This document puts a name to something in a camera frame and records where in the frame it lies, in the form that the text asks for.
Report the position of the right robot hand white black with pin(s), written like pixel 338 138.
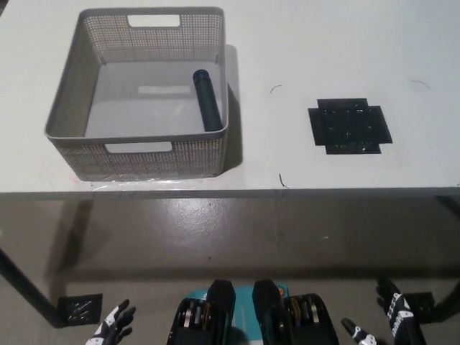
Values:
pixel 404 323

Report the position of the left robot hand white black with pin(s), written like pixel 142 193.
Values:
pixel 109 327

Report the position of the black electric screwdriver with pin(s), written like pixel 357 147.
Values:
pixel 207 100

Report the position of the dark metal table leg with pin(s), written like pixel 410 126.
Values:
pixel 449 303
pixel 25 284

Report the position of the robot body black teal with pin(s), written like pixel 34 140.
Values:
pixel 223 309

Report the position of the grey perforated plastic basket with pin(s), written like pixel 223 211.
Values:
pixel 143 108

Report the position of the black square base plate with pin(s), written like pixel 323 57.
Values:
pixel 348 125

